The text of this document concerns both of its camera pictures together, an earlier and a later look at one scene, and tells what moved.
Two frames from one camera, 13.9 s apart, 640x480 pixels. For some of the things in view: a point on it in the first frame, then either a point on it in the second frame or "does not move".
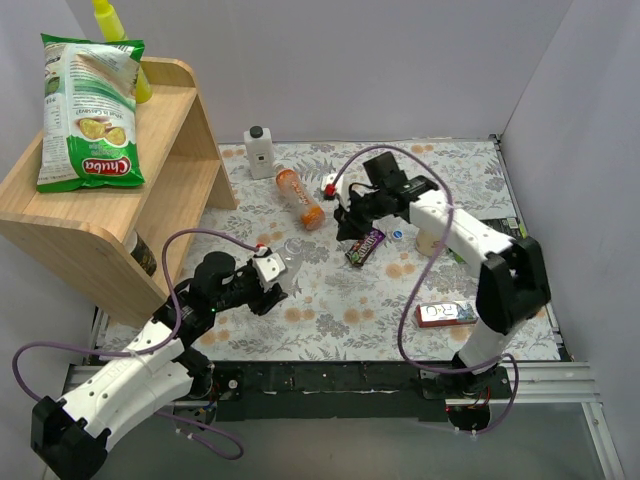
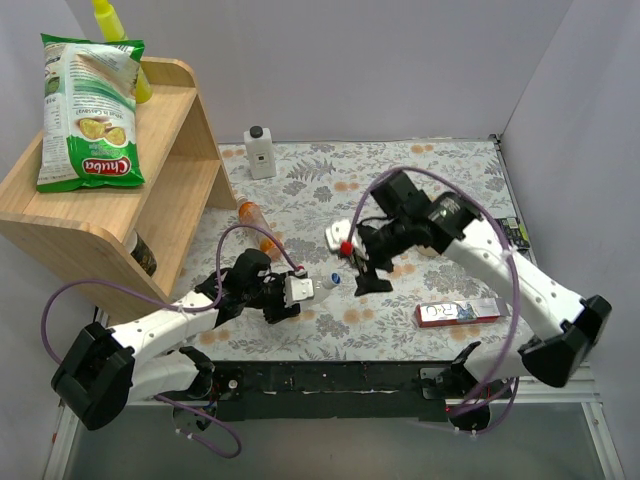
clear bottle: (291, 253) to (323, 284)
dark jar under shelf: (141, 252) does not move
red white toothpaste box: (446, 313) does not move
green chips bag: (90, 126) does not move
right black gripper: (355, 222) to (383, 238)
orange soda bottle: (291, 189) to (259, 228)
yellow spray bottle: (112, 28) does not move
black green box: (508, 226) does not move
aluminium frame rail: (570, 382) does not move
